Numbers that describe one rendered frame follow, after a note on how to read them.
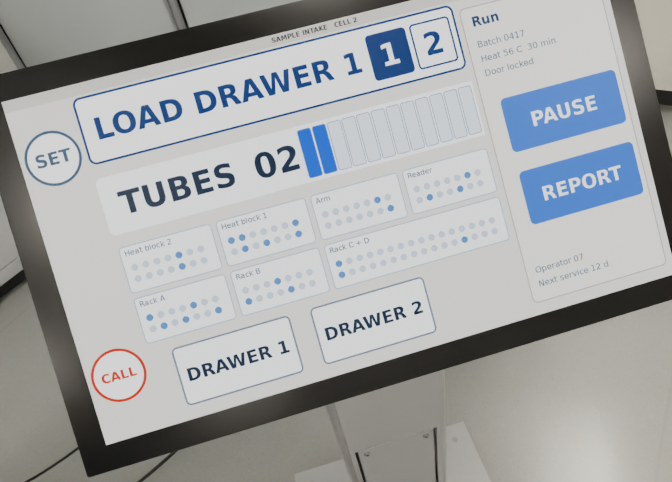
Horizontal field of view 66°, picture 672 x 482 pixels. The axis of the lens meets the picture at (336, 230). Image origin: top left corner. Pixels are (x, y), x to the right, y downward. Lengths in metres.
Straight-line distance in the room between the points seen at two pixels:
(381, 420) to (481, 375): 0.86
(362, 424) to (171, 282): 0.38
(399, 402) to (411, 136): 0.39
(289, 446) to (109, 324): 1.12
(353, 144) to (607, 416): 1.26
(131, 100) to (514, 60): 0.30
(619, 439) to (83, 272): 1.34
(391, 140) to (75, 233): 0.25
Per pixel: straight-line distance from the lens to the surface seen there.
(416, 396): 0.70
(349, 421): 0.70
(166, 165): 0.42
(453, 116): 0.43
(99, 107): 0.43
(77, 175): 0.43
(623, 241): 0.49
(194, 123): 0.42
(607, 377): 1.62
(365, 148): 0.41
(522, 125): 0.45
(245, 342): 0.42
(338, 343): 0.42
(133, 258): 0.42
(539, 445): 1.49
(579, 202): 0.47
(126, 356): 0.44
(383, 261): 0.41
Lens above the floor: 1.34
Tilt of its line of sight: 43 degrees down
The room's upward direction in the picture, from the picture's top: 12 degrees counter-clockwise
